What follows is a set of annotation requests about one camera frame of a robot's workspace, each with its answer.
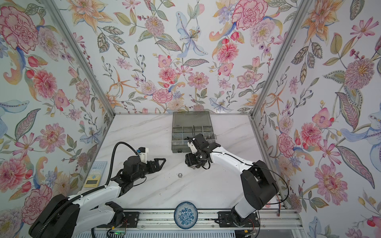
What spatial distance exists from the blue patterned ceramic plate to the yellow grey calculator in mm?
498

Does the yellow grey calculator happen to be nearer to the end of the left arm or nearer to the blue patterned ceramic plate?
the end of the left arm

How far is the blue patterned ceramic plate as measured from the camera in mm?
735

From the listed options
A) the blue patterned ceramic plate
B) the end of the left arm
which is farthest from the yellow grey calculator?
the blue patterned ceramic plate

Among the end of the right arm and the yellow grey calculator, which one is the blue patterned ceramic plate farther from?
the yellow grey calculator

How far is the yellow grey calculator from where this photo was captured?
871 millimetres

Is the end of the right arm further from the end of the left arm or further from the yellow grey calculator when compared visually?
the yellow grey calculator
